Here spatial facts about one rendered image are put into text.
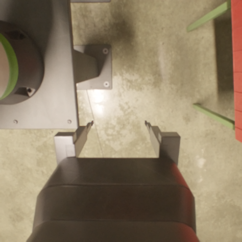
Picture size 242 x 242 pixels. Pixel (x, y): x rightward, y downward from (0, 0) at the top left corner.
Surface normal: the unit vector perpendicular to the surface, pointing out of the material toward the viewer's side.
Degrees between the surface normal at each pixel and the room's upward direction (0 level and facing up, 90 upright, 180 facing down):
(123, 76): 0
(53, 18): 0
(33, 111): 0
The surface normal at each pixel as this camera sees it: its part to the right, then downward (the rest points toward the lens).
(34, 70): 0.90, 0.24
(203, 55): 0.00, 0.29
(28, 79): 0.89, 0.43
